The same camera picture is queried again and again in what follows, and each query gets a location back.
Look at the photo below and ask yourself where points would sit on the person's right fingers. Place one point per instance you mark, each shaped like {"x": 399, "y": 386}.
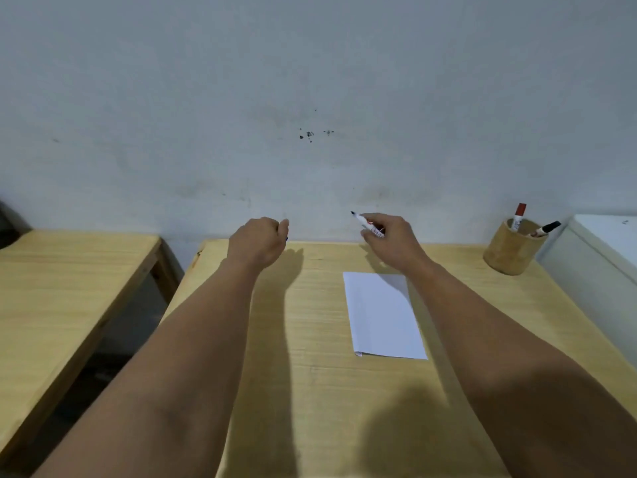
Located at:
{"x": 372, "y": 228}

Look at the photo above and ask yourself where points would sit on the bamboo pen holder cup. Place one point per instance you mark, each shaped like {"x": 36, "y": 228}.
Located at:
{"x": 512, "y": 251}

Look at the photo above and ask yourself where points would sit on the wooden desk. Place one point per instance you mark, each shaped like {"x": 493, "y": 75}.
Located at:
{"x": 348, "y": 383}

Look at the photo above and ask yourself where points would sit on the red capped marker pen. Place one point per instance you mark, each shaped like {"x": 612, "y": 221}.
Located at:
{"x": 518, "y": 216}

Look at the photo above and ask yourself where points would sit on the white cabinet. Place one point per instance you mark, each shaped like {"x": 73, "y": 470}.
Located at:
{"x": 597, "y": 263}

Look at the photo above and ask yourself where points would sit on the person's right hand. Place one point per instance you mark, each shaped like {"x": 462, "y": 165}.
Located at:
{"x": 398, "y": 241}

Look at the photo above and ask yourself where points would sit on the white marker pen black tip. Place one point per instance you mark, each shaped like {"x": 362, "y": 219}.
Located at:
{"x": 367, "y": 224}

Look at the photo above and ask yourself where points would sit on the black capped marker pen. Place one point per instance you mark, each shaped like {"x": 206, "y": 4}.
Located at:
{"x": 546, "y": 228}

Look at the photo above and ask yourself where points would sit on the folded white paper sheet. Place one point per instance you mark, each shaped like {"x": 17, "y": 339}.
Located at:
{"x": 382, "y": 316}

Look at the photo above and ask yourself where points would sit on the wooden side table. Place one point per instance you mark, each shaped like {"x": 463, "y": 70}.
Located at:
{"x": 59, "y": 313}

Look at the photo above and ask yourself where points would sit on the person's left thumb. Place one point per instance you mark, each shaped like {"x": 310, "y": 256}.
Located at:
{"x": 283, "y": 229}

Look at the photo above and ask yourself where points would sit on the person's left hand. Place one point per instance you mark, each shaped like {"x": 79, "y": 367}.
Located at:
{"x": 256, "y": 241}

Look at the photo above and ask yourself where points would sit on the person's left forearm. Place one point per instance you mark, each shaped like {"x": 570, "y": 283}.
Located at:
{"x": 164, "y": 378}

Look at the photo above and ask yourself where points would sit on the person's right forearm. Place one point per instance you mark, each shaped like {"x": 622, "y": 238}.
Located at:
{"x": 517, "y": 373}

